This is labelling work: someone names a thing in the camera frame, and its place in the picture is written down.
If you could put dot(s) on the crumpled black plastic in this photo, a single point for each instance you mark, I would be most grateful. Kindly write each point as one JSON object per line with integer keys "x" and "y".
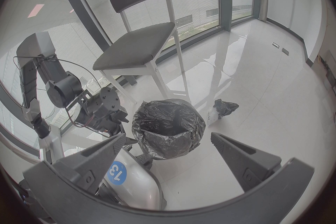
{"x": 225, "y": 108}

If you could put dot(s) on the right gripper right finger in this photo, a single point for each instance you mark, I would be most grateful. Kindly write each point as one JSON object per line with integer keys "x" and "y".
{"x": 241, "y": 162}

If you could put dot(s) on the grey and white chair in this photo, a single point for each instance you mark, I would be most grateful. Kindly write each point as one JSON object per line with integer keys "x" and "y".
{"x": 136, "y": 44}

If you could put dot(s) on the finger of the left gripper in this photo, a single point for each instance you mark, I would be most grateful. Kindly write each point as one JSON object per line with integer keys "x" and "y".
{"x": 131, "y": 141}

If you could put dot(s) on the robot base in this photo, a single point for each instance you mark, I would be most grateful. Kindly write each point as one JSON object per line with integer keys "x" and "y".
{"x": 141, "y": 186}

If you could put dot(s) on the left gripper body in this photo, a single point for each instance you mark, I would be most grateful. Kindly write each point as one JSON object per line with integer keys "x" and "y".
{"x": 102, "y": 125}

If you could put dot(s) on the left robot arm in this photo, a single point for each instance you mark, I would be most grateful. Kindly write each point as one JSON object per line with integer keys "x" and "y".
{"x": 34, "y": 60}

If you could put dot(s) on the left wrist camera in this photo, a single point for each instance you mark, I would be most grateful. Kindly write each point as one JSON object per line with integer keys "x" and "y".
{"x": 119, "y": 115}

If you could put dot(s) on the clear printed wrapper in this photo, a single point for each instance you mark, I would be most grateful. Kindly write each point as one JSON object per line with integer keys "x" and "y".
{"x": 212, "y": 119}

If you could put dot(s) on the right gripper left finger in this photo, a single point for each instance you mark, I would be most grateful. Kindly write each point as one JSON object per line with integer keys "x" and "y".
{"x": 102, "y": 157}

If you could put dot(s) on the black plastic bag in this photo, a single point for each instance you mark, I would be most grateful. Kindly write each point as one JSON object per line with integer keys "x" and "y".
{"x": 170, "y": 144}

